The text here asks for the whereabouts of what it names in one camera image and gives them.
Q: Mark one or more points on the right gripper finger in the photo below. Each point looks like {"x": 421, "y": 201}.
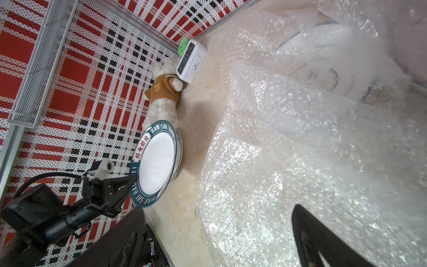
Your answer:
{"x": 317, "y": 245}

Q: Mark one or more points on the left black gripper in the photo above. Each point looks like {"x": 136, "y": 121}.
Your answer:
{"x": 40, "y": 218}

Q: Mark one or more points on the bubble wrap sheet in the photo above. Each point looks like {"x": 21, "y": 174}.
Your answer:
{"x": 360, "y": 168}

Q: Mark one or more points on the green rimmed plate front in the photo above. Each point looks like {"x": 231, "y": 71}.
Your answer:
{"x": 156, "y": 162}

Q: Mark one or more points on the white embossed plate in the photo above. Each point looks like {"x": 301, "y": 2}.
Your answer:
{"x": 333, "y": 58}

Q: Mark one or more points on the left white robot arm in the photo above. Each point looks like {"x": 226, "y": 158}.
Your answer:
{"x": 122, "y": 247}

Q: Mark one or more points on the beige teddy bear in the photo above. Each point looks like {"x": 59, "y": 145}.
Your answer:
{"x": 164, "y": 94}

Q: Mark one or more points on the white green small device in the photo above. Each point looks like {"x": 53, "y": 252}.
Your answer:
{"x": 191, "y": 61}

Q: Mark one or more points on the clear wall shelf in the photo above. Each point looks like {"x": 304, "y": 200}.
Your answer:
{"x": 37, "y": 79}

